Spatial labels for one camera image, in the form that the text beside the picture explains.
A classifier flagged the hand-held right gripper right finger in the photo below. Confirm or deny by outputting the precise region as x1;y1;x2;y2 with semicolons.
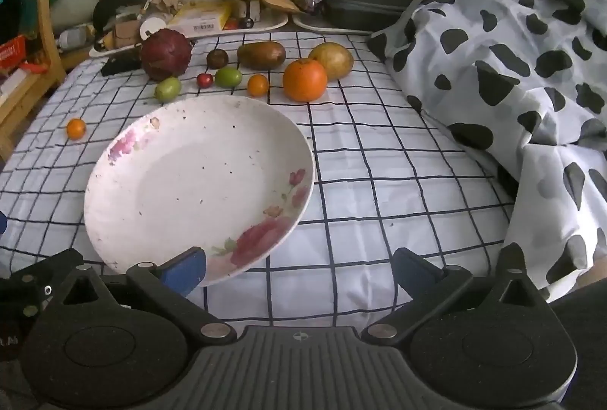
363;247;551;347

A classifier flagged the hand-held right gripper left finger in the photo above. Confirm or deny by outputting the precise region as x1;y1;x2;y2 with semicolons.
47;246;238;347

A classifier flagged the white floral plate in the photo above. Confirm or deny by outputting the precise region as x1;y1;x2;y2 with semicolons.
84;94;316;288

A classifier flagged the green jujube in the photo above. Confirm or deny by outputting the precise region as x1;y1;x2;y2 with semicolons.
154;77;183;102
214;67;244;89

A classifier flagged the small tangerine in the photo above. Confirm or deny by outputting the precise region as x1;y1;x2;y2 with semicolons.
247;74;270;97

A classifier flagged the large orange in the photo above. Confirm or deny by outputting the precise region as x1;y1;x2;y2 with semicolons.
283;58;329;103

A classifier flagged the large dark red fruit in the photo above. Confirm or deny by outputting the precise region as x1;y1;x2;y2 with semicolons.
139;28;193;82

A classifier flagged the yellow-green mango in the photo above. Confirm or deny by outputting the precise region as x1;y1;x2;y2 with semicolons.
308;41;355;81

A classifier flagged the checkered white bed sheet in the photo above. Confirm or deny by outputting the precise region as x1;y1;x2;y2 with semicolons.
0;31;522;335

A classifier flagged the red packet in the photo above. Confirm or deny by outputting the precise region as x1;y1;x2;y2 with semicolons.
0;35;27;69

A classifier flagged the black flat device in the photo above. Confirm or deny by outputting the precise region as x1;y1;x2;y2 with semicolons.
101;52;145;76

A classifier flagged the white bottle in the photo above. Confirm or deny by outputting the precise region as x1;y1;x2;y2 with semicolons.
57;25;96;49

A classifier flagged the wooden chair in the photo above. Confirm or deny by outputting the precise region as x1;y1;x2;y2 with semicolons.
0;0;67;162

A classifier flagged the dark passion fruit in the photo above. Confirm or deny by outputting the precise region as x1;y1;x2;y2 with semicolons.
206;49;230;70

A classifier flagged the small brown cardboard box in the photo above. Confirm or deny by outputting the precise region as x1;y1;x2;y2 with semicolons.
113;19;143;47

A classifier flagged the brown-green mango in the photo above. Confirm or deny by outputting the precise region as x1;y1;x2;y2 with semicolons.
236;41;287;70

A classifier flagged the cow print blanket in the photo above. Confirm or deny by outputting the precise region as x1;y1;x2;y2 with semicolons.
367;0;607;302

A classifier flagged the black round object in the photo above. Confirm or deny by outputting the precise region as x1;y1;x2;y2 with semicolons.
92;0;126;34

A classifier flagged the white round lid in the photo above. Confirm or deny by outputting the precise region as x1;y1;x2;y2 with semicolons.
139;17;164;38

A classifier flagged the yellow cardboard box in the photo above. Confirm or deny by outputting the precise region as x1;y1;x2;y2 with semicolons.
167;1;233;38

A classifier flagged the white tray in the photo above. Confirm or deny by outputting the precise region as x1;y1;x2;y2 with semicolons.
291;12;380;36

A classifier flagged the grey zip case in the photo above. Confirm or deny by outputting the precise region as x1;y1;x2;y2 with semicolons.
322;0;415;31

